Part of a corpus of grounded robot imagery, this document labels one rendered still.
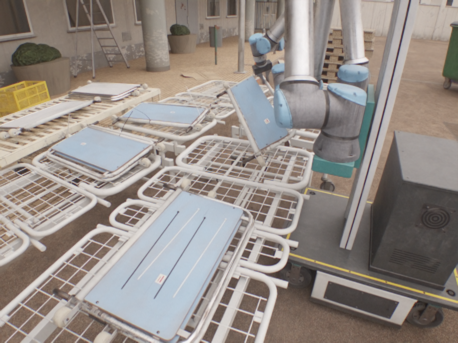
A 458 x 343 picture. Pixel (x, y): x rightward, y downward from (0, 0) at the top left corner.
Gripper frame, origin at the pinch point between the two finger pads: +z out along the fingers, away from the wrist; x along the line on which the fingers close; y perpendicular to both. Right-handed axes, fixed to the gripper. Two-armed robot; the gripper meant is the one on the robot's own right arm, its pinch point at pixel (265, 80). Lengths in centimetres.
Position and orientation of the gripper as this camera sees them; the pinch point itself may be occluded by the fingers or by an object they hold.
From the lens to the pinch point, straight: 210.2
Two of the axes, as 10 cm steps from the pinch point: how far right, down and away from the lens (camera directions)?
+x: 9.3, -3.6, -0.5
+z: 2.8, 6.0, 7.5
